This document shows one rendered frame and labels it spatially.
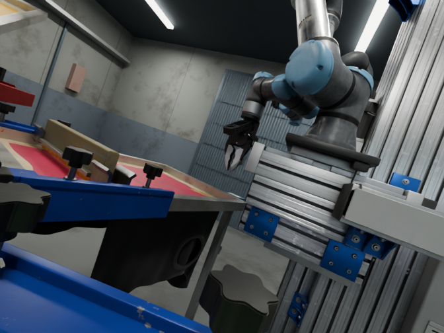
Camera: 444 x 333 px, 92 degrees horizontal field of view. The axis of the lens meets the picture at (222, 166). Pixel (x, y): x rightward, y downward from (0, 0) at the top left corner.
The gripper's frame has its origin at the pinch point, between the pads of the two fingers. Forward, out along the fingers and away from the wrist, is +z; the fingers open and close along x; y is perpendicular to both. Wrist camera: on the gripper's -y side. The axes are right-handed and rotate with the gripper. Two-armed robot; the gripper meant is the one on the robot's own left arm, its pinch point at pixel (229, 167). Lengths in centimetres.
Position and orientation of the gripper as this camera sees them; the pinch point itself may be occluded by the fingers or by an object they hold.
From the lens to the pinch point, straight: 77.2
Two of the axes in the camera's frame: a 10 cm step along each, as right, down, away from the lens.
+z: -3.4, 9.4, 0.4
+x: -7.8, -3.0, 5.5
